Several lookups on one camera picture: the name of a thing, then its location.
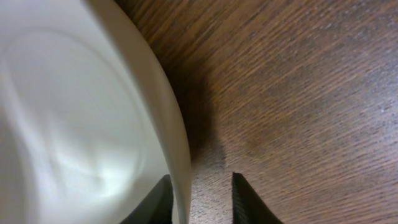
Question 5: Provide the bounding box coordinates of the beige plate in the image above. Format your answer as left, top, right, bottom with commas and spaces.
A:
1, 0, 192, 223

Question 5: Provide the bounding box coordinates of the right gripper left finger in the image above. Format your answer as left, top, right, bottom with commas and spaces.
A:
121, 175, 173, 224

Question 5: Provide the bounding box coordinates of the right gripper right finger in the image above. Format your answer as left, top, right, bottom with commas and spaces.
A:
232, 172, 282, 224

